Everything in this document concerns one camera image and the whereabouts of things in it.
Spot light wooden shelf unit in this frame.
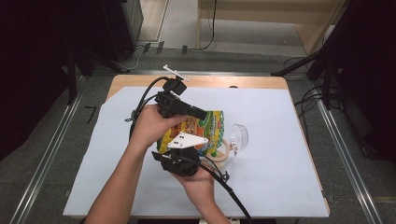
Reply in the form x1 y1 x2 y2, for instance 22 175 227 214
196 0 347 56

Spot clear lidded jar beige rim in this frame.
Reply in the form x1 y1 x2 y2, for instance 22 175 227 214
199 123 250 171

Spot black angled floor tape mark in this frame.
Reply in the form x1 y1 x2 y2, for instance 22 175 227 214
84 105 98 125

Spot white table sheet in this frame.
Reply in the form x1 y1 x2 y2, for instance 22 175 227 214
63 86 331 218

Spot dark cabinet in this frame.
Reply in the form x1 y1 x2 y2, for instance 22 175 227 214
101 0 145 63

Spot black metal stand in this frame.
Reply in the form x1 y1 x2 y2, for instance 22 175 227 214
270 0 362 110
65 41 129 105

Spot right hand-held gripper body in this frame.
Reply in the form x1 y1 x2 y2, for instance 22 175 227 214
161 132 209 177

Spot left hand-held gripper cable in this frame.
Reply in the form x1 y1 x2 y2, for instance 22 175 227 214
124 76 171 142

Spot person's left hand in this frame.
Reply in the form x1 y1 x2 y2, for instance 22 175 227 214
129 104 190 151

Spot person's right hand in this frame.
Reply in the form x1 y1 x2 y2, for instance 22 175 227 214
172 165 216 203

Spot white floor cable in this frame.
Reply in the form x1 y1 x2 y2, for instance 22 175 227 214
123 46 140 71

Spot black hanging cable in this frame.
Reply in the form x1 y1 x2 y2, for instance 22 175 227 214
197 0 219 51

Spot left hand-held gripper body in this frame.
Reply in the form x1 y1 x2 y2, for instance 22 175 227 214
154 63 191 119

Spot black floor cables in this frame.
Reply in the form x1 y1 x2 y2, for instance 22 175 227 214
282 56 340 141

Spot yellow green spout pouch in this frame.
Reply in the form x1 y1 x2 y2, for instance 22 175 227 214
156 109 225 158

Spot aluminium floor rail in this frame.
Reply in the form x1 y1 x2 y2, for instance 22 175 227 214
315 98 385 224
8 90 84 224

